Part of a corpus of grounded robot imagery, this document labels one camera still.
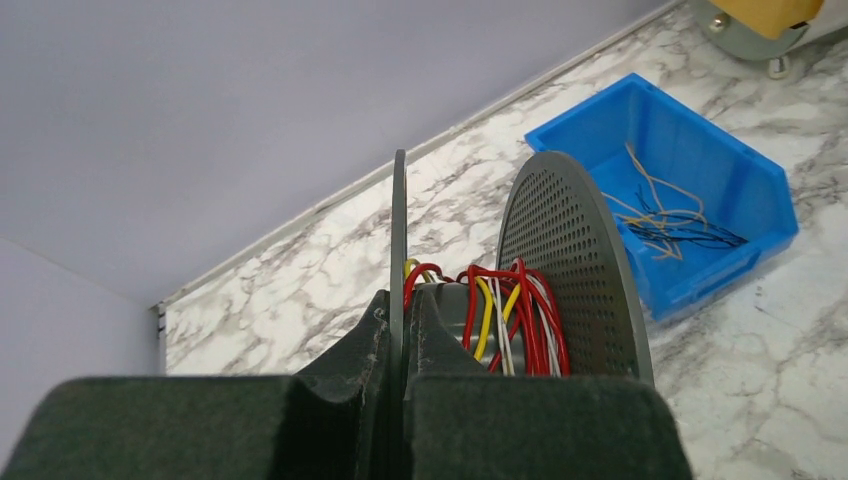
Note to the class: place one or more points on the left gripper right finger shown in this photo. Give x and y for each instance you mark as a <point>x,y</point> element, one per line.
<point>462,422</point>

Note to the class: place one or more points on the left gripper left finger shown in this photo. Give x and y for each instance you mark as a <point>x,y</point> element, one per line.
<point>324,422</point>

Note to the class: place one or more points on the black cable spool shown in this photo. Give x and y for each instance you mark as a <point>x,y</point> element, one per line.
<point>560,299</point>

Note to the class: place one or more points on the blue plastic bin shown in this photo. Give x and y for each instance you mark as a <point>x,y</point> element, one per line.
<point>696,208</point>

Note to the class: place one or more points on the cream cylinder with orange face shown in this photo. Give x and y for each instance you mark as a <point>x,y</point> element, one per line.
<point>767,31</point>

